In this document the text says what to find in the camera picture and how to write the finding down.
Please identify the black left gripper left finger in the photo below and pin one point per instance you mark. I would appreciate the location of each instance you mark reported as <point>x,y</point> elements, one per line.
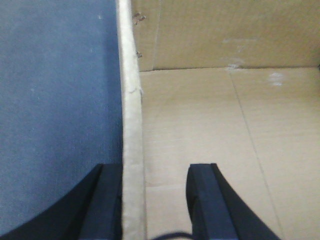
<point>92,210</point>

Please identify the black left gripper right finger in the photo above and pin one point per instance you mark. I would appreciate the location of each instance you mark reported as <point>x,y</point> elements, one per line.
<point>216,211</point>

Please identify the brown cardboard carton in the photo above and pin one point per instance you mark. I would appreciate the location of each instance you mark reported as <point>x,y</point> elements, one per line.
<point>231,82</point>

